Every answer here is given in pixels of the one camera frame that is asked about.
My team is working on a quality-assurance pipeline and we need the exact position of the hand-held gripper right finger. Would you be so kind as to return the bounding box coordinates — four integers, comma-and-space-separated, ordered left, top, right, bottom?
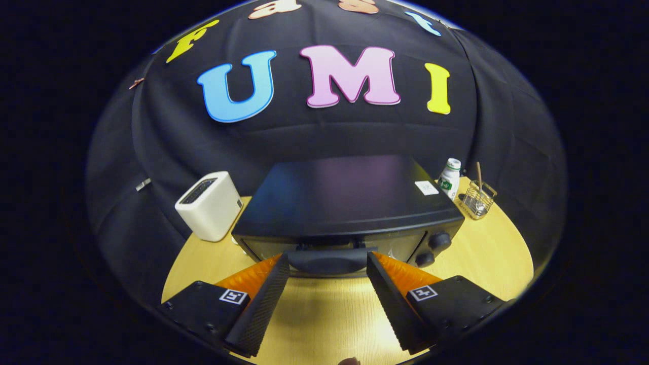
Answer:
366, 252, 508, 355

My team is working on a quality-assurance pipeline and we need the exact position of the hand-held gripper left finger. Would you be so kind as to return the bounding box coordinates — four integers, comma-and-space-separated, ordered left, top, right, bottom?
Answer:
160, 253, 291, 358

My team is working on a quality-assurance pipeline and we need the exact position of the black toaster oven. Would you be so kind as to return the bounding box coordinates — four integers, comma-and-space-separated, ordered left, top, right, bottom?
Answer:
231, 155, 465, 278

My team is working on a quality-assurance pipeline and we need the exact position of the white slot toaster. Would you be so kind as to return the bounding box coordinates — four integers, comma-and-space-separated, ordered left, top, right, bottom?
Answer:
174, 171, 244, 242

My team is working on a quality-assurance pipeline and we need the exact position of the white bottle green label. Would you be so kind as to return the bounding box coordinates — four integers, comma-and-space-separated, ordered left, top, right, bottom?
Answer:
437, 158, 462, 201

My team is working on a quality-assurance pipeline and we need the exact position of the wire mesh holder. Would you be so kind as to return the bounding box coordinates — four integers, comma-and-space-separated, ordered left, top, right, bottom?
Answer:
459, 180, 498, 220

